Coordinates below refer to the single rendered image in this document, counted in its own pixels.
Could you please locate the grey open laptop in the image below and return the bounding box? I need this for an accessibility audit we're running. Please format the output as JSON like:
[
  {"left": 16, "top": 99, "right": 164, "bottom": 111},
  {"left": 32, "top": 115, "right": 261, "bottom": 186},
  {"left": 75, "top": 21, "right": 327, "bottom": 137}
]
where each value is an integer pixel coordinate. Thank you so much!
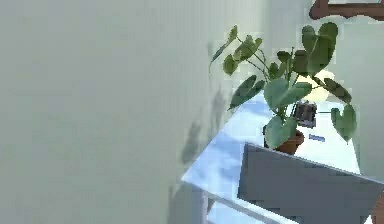
[{"left": 237, "top": 142, "right": 384, "bottom": 224}]

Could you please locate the small blue flat object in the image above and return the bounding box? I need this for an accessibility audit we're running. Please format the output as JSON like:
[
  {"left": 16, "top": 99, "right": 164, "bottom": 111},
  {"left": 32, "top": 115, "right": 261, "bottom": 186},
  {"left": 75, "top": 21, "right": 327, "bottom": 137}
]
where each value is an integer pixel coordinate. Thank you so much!
[{"left": 308, "top": 133, "right": 326, "bottom": 143}]

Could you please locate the pale yellow table lamp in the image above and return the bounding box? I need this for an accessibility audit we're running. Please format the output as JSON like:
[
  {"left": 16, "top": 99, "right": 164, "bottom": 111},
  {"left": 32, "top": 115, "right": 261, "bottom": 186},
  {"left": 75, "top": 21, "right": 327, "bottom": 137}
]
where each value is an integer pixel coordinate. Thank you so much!
[{"left": 295, "top": 69, "right": 336, "bottom": 104}]

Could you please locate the brown framed wall picture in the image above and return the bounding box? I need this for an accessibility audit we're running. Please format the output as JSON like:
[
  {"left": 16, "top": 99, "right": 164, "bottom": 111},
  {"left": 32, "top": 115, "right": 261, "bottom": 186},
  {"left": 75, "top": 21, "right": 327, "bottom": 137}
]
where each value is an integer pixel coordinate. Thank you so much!
[{"left": 308, "top": 0, "right": 384, "bottom": 22}]

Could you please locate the green house plant brown pot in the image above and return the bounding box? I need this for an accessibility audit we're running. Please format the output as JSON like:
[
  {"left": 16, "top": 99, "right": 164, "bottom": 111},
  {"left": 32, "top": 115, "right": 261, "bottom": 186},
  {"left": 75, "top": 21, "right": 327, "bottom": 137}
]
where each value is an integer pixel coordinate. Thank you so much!
[{"left": 209, "top": 21, "right": 358, "bottom": 156}]

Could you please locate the white desk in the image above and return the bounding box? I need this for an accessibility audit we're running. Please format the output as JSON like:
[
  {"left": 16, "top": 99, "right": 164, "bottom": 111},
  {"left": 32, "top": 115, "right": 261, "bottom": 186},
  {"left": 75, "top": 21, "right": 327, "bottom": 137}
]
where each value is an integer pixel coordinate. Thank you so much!
[{"left": 180, "top": 90, "right": 362, "bottom": 224}]

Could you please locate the dark square box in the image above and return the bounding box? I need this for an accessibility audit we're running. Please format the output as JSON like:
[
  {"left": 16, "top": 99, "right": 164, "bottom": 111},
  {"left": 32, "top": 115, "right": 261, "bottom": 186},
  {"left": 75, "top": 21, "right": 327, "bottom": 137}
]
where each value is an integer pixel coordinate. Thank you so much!
[{"left": 294, "top": 101, "right": 318, "bottom": 129}]

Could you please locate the brown wooden chair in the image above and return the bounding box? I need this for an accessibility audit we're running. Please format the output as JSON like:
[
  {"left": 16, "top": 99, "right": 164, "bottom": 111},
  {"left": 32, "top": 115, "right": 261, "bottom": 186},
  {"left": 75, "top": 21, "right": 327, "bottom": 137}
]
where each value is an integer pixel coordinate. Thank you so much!
[{"left": 370, "top": 193, "right": 384, "bottom": 224}]

